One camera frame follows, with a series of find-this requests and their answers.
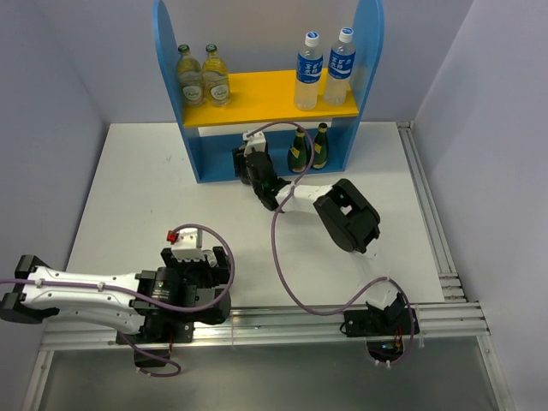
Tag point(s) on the left yellow soda water bottle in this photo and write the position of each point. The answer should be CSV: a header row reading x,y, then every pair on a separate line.
x,y
190,77

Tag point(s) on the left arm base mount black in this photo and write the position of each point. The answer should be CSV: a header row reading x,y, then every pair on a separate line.
x,y
157,331

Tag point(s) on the aluminium rail right side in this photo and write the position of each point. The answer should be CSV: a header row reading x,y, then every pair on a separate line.
x,y
432,240

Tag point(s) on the right yellow soda water bottle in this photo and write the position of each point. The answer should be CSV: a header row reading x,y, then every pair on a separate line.
x,y
216,77

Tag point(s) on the aluminium rail frame front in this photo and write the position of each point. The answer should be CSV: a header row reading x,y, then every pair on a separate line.
x,y
274,326

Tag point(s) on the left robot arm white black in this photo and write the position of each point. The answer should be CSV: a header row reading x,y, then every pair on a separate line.
x,y
157,306

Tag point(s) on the black gold can front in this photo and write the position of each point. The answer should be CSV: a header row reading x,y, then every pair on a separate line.
x,y
210,257

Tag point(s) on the Pocari water bottle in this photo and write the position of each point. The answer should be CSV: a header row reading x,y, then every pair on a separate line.
x,y
308,72
340,66

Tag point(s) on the yellow soda water bottle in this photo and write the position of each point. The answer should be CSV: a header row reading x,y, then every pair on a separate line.
x,y
216,77
190,77

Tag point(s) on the green glass bottle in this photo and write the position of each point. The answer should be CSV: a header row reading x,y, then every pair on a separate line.
x,y
321,147
298,156

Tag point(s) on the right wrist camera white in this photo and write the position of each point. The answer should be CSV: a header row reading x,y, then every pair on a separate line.
x,y
254,142

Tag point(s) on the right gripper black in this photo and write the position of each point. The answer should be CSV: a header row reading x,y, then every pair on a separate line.
x,y
240,162

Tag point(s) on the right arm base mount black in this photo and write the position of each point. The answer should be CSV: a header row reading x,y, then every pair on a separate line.
x,y
392,327

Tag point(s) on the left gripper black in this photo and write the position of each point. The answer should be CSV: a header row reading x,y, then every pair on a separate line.
x,y
215,276

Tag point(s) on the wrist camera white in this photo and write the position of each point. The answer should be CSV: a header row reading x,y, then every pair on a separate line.
x,y
254,142
186,244

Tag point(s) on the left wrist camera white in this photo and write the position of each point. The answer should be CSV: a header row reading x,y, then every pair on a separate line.
x,y
186,244

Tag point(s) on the blue shelf with yellow board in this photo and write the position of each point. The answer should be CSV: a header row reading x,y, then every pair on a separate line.
x,y
261,97

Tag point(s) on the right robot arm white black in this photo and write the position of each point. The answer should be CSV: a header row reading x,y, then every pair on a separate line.
x,y
350,221

